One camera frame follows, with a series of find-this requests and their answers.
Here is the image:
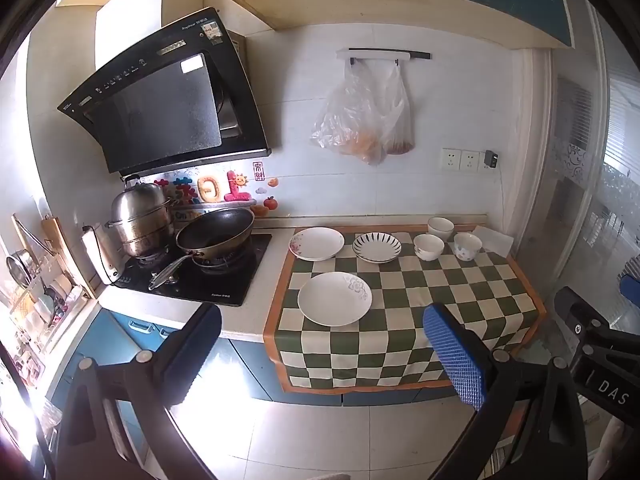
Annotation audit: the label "black gas stove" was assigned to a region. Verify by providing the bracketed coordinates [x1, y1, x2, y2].
[111, 232, 273, 307]

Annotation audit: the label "colourful wall stickers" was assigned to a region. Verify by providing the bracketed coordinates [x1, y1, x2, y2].
[152, 160, 281, 218]

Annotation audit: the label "white paper towel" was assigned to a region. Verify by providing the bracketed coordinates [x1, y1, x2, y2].
[472, 225, 515, 256]

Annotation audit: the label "plain white bowl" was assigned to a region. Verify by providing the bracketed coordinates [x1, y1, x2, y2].
[427, 216, 455, 242]

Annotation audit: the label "steel steamer pot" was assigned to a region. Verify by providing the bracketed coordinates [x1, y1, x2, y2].
[105, 175, 177, 260]

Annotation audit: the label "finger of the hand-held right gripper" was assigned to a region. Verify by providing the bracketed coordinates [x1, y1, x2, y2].
[619, 274, 640, 307]
[554, 286, 607, 342]

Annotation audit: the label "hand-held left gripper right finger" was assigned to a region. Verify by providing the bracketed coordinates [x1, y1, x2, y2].
[422, 302, 588, 480]

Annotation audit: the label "black range hood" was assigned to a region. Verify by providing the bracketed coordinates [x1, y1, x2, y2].
[56, 7, 272, 177]

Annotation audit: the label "white electric kettle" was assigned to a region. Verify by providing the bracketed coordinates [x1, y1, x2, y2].
[81, 224, 121, 286]

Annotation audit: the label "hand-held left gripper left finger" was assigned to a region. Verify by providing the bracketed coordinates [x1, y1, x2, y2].
[57, 302, 223, 480]

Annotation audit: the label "white plate with black stripes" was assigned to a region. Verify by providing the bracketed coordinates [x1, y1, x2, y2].
[352, 232, 402, 265]

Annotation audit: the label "wooden cutting board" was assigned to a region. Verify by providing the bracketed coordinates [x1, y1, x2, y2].
[40, 215, 96, 301]

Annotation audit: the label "dish rack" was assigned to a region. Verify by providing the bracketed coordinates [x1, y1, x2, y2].
[0, 250, 86, 361]

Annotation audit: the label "green checkered cloth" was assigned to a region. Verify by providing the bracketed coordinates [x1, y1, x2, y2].
[263, 225, 547, 395]

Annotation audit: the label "small white patterned bowl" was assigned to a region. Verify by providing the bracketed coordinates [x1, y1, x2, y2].
[413, 234, 446, 261]

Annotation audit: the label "dark wok with metal handle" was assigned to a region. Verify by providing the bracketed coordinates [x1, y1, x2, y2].
[148, 207, 256, 292]

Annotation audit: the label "white bowl with blue pattern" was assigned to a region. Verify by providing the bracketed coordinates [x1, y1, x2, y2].
[453, 232, 483, 262]

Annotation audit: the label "cream duct cover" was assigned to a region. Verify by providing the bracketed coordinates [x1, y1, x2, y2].
[55, 0, 241, 76]

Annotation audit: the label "frosted glass door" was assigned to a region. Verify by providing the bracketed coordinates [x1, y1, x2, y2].
[515, 0, 640, 341]

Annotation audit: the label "large white plate grey flower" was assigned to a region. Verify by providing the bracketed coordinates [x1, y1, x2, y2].
[297, 272, 373, 327]

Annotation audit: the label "plastic bag with orange contents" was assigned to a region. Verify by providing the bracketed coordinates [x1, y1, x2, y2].
[310, 62, 388, 166]

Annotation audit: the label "white plate with pink flowers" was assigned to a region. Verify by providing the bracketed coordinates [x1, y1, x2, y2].
[289, 227, 346, 262]

